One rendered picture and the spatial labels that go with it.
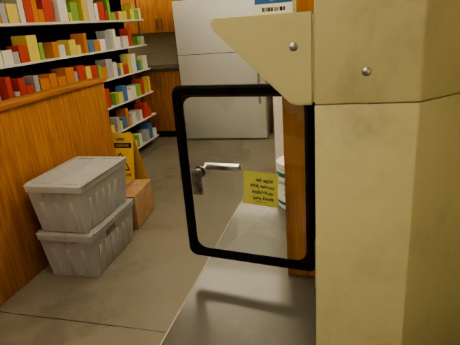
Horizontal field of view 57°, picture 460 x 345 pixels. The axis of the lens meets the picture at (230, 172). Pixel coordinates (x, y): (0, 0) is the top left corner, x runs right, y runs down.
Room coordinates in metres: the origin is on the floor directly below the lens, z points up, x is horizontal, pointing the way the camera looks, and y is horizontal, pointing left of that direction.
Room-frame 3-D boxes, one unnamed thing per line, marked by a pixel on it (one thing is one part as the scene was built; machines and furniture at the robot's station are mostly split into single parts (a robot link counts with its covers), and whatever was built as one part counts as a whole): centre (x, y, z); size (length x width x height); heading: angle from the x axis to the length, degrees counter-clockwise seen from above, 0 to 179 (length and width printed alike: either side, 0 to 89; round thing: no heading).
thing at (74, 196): (2.68, 1.00, 0.49); 0.60 x 0.42 x 0.33; 164
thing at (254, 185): (0.84, -0.03, 1.19); 0.30 x 0.01 x 0.40; 66
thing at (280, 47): (0.64, -0.09, 1.46); 0.32 x 0.11 x 0.10; 164
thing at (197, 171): (0.87, 0.07, 1.18); 0.02 x 0.02 x 0.06; 66
